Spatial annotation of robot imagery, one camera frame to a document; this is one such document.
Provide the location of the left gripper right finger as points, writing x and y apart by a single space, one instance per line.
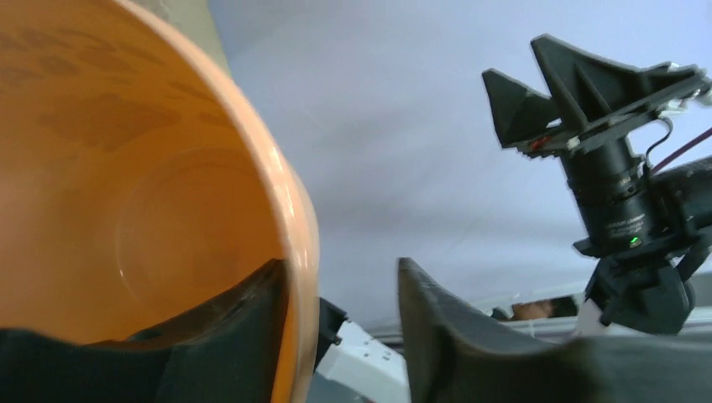
455 353

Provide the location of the large orange plastic bucket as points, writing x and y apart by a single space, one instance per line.
133 170

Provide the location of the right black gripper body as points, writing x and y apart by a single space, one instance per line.
627 209

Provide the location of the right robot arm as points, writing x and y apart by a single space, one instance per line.
645 293

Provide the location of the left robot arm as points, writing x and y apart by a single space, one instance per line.
326 343

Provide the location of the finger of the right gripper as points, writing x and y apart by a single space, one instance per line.
519 113
590 91

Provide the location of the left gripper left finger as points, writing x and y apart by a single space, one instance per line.
225 350

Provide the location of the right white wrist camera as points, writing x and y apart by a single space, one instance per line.
691 84

